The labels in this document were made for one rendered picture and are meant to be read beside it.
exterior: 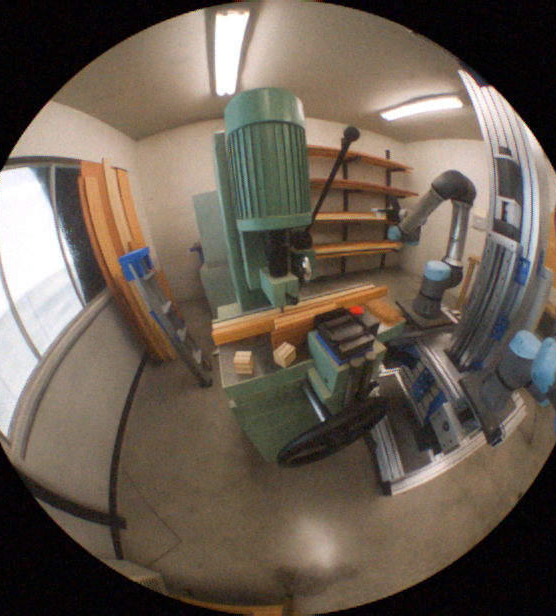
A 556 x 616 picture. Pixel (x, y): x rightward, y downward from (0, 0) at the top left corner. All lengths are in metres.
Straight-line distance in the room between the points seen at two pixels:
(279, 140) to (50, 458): 1.60
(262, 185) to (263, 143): 0.08
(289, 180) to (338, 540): 1.48
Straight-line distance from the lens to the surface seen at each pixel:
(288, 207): 0.37
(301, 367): 0.46
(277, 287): 0.43
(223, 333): 0.52
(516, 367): 0.66
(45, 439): 1.39
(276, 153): 0.38
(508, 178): 0.79
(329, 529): 1.28
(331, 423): 0.32
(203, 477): 1.37
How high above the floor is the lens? 1.24
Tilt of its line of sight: 32 degrees down
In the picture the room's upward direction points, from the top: 6 degrees counter-clockwise
